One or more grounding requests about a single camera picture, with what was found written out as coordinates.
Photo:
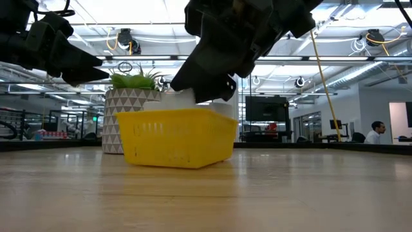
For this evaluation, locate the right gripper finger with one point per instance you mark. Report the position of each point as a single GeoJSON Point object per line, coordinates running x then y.
{"type": "Point", "coordinates": [190, 75]}
{"type": "Point", "coordinates": [214, 88]}

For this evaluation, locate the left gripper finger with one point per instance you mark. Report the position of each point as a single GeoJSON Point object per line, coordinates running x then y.
{"type": "Point", "coordinates": [71, 59]}
{"type": "Point", "coordinates": [83, 77]}

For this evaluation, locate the yellow plastic basket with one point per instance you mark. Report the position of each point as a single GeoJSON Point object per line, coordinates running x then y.
{"type": "Point", "coordinates": [177, 138]}

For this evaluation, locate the green succulent plant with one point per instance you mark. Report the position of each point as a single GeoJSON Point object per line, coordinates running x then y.
{"type": "Point", "coordinates": [128, 82]}

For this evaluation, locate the black monitor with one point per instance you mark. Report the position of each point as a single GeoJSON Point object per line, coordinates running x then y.
{"type": "Point", "coordinates": [266, 109]}

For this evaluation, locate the triangle-patterned plant pot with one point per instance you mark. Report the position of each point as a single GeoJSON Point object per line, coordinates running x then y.
{"type": "Point", "coordinates": [112, 129]}

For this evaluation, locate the red white packages row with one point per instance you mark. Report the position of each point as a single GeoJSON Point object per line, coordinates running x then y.
{"type": "Point", "coordinates": [53, 134]}

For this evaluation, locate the small dark monitor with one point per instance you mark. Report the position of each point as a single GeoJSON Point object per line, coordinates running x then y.
{"type": "Point", "coordinates": [335, 124]}

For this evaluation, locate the black office chair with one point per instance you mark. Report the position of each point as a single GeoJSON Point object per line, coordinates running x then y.
{"type": "Point", "coordinates": [358, 138]}

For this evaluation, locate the person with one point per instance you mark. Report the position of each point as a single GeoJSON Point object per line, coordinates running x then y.
{"type": "Point", "coordinates": [373, 137]}

